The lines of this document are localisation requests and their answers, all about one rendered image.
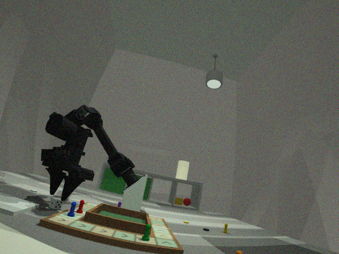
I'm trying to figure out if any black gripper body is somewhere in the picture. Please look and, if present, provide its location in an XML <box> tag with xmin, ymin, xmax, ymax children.
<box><xmin>42</xmin><ymin>142</ymin><xmax>94</xmax><ymax>181</ymax></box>

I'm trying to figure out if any blue pawn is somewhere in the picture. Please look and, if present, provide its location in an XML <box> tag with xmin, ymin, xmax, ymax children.
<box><xmin>68</xmin><ymin>202</ymin><xmax>77</xmax><ymax>217</ymax></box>

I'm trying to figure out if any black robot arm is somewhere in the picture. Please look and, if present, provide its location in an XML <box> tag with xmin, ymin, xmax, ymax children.
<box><xmin>41</xmin><ymin>105</ymin><xmax>140</xmax><ymax>188</ymax></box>

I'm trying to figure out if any red game pawn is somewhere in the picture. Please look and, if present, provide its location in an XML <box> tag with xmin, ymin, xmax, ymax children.
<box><xmin>76</xmin><ymin>200</ymin><xmax>84</xmax><ymax>214</ymax></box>

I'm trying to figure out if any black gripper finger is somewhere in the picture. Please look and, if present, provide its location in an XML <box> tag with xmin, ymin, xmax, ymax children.
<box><xmin>61</xmin><ymin>175</ymin><xmax>85</xmax><ymax>201</ymax></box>
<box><xmin>46</xmin><ymin>168</ymin><xmax>66</xmax><ymax>195</ymax></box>

